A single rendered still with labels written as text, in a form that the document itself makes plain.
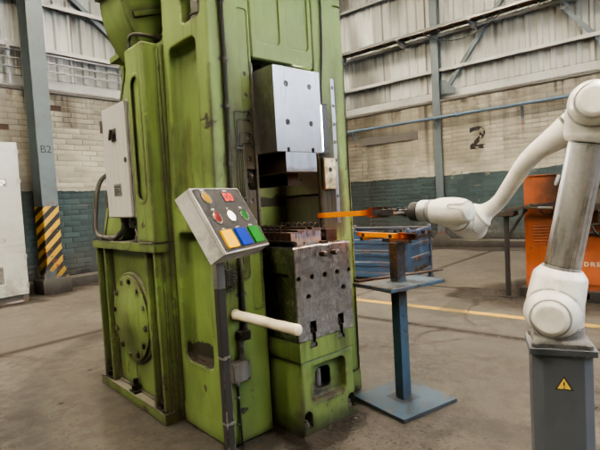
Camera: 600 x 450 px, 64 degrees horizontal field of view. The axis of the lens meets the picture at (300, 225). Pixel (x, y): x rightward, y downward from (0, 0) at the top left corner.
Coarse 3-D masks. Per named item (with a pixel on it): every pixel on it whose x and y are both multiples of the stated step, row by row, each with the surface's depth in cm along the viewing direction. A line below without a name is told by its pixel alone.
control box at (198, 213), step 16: (192, 192) 174; (208, 192) 183; (224, 192) 192; (192, 208) 173; (208, 208) 176; (224, 208) 186; (240, 208) 196; (192, 224) 174; (208, 224) 171; (224, 224) 179; (240, 224) 189; (256, 224) 200; (208, 240) 172; (208, 256) 172; (224, 256) 171; (240, 256) 189
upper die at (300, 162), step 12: (264, 156) 237; (276, 156) 231; (288, 156) 227; (300, 156) 231; (312, 156) 237; (264, 168) 238; (276, 168) 231; (288, 168) 227; (300, 168) 231; (312, 168) 237
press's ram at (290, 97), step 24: (264, 72) 224; (288, 72) 227; (312, 72) 237; (264, 96) 226; (288, 96) 227; (312, 96) 237; (264, 120) 227; (288, 120) 227; (312, 120) 237; (264, 144) 229; (288, 144) 227; (312, 144) 237
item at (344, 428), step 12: (348, 420) 243; (360, 420) 243; (276, 432) 236; (288, 432) 234; (324, 432) 232; (336, 432) 232; (348, 432) 232; (288, 444) 224; (300, 444) 223; (312, 444) 222; (324, 444) 222; (336, 444) 222
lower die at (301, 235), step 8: (264, 232) 243; (272, 232) 240; (288, 232) 233; (296, 232) 230; (304, 232) 233; (312, 232) 237; (320, 232) 240; (288, 240) 228; (296, 240) 230; (304, 240) 233; (312, 240) 237
